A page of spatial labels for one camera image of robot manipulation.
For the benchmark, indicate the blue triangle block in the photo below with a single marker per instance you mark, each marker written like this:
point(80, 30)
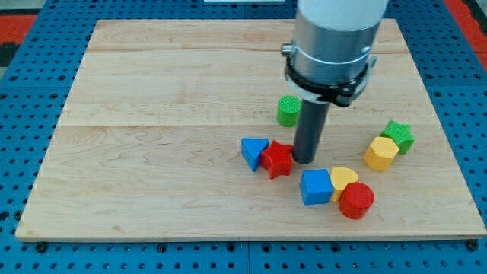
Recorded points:
point(251, 149)

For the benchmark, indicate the red cylinder block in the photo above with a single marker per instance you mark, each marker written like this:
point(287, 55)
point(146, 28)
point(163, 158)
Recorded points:
point(356, 199)

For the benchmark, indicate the yellow hexagon block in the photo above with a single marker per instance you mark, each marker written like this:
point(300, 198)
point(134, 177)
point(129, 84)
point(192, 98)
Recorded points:
point(381, 153)

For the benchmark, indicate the yellow heart block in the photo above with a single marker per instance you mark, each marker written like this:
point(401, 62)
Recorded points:
point(340, 178)

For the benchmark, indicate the red star block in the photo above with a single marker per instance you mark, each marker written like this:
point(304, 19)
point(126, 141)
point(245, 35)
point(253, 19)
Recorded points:
point(277, 160)

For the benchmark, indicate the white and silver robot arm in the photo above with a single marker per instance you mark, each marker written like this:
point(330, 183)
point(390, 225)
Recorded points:
point(328, 58)

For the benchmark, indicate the blue cube block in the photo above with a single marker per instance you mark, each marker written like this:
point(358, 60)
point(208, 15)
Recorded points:
point(315, 187)

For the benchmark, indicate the green cylinder block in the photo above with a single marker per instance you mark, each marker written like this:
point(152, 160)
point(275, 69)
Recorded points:
point(288, 111)

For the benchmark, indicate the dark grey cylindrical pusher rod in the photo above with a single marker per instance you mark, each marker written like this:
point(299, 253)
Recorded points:
point(311, 121)

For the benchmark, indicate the light wooden board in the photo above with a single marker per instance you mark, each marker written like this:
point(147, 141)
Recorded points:
point(147, 147)

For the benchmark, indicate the green star block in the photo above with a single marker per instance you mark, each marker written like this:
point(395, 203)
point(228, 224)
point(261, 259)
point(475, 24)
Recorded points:
point(401, 134)

